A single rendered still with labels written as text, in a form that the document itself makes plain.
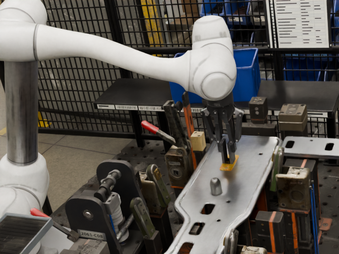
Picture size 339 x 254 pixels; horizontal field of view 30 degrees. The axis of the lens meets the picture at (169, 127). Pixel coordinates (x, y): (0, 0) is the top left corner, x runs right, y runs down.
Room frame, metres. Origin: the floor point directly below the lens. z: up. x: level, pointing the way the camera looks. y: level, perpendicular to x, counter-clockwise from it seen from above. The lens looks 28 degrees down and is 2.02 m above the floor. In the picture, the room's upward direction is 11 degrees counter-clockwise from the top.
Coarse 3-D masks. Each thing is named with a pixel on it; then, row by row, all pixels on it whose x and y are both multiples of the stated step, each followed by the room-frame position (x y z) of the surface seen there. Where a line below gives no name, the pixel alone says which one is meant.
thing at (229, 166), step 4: (228, 156) 1.63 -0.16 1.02; (236, 156) 1.63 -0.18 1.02; (228, 160) 1.60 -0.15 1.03; (236, 160) 1.60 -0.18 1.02; (224, 164) 1.59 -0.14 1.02; (228, 164) 1.59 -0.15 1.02; (232, 164) 1.58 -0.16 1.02; (220, 168) 1.58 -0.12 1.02; (224, 168) 1.57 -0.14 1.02; (228, 168) 1.57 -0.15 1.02; (232, 168) 1.56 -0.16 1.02
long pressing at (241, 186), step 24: (216, 144) 1.75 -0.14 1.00; (240, 144) 1.73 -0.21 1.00; (264, 144) 1.70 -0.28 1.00; (216, 168) 1.61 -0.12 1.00; (240, 168) 1.59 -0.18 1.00; (264, 168) 1.56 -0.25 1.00; (192, 192) 1.51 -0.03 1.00; (240, 192) 1.47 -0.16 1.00; (192, 216) 1.40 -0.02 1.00; (216, 216) 1.38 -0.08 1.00; (240, 216) 1.36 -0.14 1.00; (192, 240) 1.30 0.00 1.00; (216, 240) 1.28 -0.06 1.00
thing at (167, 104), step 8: (168, 104) 1.67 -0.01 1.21; (176, 104) 1.65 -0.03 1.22; (168, 112) 1.66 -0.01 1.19; (176, 112) 1.68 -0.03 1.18; (168, 120) 1.66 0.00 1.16; (176, 120) 1.68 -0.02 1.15; (176, 128) 1.65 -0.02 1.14; (176, 136) 1.65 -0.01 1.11; (184, 136) 1.67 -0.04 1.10; (176, 144) 1.66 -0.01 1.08
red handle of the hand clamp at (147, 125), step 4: (144, 120) 1.72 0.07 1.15; (144, 124) 1.71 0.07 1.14; (148, 124) 1.71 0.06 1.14; (144, 128) 1.71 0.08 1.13; (148, 128) 1.70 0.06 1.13; (152, 128) 1.70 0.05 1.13; (156, 128) 1.70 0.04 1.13; (152, 132) 1.70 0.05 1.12; (156, 132) 1.69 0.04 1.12; (160, 132) 1.69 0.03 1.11; (160, 136) 1.69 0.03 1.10; (164, 136) 1.68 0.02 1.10; (168, 136) 1.69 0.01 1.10; (168, 140) 1.68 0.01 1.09; (172, 140) 1.67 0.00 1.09; (184, 144) 1.67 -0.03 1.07
